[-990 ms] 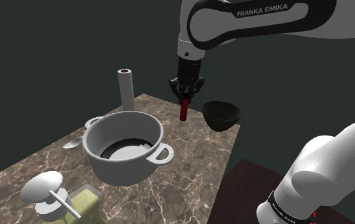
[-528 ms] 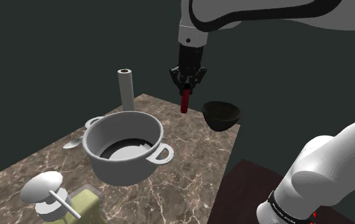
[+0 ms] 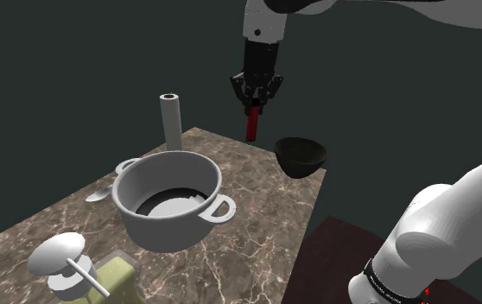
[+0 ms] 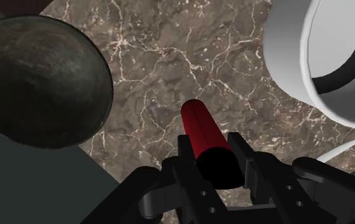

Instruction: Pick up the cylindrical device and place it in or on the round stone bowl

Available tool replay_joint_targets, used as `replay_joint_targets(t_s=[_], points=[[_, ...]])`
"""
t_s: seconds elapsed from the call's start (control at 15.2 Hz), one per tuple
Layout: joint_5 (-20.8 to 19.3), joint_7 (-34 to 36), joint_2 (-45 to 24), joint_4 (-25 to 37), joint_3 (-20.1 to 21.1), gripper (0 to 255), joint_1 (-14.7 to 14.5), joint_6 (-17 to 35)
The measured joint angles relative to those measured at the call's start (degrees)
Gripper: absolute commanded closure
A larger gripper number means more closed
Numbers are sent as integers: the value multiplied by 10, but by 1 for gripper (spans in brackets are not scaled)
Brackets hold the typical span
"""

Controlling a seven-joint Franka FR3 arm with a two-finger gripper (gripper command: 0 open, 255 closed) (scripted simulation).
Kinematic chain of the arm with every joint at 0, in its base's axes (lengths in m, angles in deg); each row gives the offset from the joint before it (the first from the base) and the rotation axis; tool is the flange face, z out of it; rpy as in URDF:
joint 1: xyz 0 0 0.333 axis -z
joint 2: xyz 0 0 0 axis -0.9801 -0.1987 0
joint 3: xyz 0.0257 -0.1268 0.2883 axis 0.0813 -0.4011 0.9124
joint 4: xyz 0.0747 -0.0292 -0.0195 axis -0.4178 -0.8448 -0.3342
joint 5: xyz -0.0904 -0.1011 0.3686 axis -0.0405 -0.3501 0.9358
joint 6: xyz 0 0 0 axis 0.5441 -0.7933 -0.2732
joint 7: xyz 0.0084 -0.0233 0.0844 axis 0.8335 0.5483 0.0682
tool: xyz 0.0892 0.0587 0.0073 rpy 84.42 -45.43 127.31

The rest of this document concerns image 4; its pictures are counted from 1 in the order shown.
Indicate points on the red cylinder with black cap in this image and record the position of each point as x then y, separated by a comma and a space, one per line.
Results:
205, 133

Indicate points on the dark grey round bowl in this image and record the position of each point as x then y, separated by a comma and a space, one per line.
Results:
41, 83

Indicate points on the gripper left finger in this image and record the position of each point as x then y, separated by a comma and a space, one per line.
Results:
193, 192

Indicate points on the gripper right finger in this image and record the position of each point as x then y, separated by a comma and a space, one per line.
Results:
289, 189

